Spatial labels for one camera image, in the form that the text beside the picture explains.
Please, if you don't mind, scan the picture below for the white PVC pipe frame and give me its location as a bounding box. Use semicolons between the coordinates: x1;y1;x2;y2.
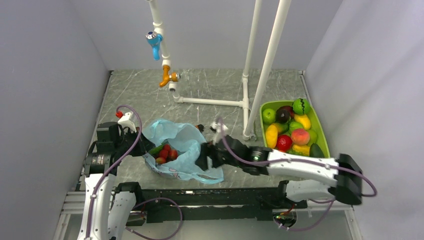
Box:
148;0;291;141

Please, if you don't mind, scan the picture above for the fake peach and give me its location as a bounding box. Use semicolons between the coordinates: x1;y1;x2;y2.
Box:
290;128;310;146

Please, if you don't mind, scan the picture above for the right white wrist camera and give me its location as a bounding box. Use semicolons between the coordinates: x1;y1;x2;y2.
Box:
210;121;228;145

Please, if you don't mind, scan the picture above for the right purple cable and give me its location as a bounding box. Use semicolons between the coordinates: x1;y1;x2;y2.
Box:
216;117;379;232

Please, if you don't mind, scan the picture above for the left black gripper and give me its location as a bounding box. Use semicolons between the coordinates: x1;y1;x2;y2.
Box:
114;126;156;157

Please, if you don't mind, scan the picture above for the fake red pomegranate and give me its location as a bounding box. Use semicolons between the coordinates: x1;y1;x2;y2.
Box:
275;134;293;152

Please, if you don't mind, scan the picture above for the fake yellow lemon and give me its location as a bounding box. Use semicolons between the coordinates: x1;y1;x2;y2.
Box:
294;114;312;130
265;124;278;149

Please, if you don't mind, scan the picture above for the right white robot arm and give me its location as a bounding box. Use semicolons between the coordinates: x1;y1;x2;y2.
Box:
195;135;365;208

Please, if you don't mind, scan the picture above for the green plastic basket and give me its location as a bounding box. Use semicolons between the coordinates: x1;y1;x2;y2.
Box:
259;100;330;158

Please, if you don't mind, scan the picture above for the black orange clip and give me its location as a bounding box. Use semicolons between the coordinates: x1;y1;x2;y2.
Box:
195;124;205;132

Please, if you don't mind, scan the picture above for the fake yellow banana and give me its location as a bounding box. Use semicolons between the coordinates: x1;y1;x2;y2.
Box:
291;144;310;157

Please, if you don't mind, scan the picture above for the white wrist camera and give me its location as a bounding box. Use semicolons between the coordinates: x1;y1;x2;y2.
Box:
210;121;228;145
115;110;137;133

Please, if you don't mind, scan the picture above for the blue plastic tap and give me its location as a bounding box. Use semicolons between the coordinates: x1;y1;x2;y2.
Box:
145;31;163;61

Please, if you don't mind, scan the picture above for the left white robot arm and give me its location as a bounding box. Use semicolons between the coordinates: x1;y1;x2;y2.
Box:
77;120;155;240

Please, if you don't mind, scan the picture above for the fake lime green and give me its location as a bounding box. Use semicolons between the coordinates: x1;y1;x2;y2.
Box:
289;121;304;131

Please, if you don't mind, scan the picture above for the fake yellow lemon in basket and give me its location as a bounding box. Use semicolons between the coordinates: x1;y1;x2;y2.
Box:
294;114;312;130

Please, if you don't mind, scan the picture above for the fake watermelon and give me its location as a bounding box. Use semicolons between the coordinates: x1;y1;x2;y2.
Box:
292;98;311;115

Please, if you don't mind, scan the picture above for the fake dark purple fruit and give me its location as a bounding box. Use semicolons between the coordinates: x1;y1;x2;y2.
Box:
275;105;294;124

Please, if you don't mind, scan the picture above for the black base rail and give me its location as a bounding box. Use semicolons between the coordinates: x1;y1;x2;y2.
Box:
130;181;308;223

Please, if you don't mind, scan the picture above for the fake avocado dark green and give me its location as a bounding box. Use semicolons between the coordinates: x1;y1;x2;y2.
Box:
309;143;325;158

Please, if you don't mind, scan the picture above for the orange plastic tap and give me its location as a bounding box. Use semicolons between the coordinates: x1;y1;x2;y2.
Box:
159;65;181;88

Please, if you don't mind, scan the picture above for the fake mango orange green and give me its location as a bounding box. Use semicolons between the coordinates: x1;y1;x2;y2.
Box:
275;122;289;135

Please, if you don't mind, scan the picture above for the fake green apple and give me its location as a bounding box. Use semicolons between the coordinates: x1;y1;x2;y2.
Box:
261;108;276;125

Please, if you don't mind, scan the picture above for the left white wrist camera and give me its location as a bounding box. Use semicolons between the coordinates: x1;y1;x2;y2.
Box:
115;110;137;133

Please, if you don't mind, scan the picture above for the fake pale green pear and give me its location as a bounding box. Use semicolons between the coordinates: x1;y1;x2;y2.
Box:
307;129;318;146

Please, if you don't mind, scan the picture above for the light blue plastic bag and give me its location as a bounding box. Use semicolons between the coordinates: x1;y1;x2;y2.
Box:
142;118;224;185

